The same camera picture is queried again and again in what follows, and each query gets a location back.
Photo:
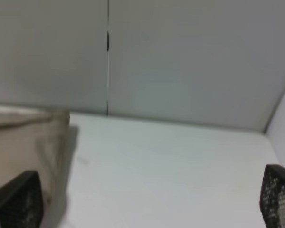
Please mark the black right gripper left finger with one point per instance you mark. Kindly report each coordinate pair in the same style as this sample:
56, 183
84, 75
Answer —
21, 202

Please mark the khaki shorts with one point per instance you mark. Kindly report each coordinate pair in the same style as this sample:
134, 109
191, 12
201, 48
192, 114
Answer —
34, 141

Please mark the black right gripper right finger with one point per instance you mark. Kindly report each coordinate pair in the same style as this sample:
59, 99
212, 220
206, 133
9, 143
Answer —
272, 196

